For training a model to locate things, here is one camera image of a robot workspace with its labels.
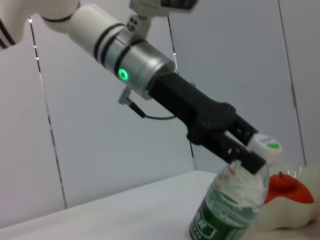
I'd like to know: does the pale green glass fruit plate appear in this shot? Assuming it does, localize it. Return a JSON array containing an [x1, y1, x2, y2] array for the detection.
[[249, 162, 320, 231]]

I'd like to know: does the left wrist connector cable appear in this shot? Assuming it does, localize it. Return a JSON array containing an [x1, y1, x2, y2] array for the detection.
[[117, 88, 176, 120]]

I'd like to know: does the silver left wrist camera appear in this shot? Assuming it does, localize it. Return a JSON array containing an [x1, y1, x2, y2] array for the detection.
[[126, 0, 200, 42]]

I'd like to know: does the red-orange fruit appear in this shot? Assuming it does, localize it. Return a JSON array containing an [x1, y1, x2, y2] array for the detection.
[[264, 172, 315, 205]]

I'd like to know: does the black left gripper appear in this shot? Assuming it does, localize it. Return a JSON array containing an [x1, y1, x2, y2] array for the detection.
[[148, 72, 266, 175]]

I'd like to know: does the clear water bottle green label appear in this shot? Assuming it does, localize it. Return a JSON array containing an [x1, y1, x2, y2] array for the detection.
[[186, 133, 283, 240]]

